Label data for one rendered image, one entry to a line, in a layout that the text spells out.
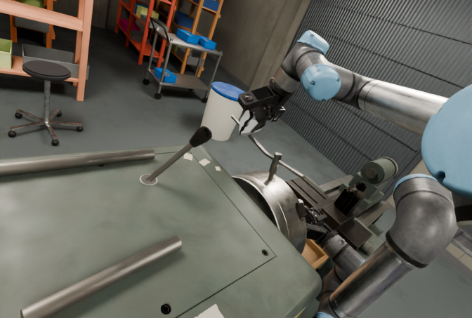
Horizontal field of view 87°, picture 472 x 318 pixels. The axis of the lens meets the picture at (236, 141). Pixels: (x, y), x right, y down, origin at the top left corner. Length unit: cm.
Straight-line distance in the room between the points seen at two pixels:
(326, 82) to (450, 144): 33
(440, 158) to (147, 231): 41
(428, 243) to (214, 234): 45
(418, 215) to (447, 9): 386
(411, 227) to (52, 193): 71
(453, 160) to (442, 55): 394
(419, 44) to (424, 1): 57
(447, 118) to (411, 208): 41
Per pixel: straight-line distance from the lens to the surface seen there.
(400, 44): 444
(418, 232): 69
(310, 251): 120
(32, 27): 509
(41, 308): 39
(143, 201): 52
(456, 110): 32
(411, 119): 54
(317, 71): 58
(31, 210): 50
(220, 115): 330
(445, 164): 30
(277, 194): 72
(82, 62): 343
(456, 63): 416
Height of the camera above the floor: 162
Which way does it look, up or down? 26 degrees down
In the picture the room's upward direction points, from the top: 24 degrees clockwise
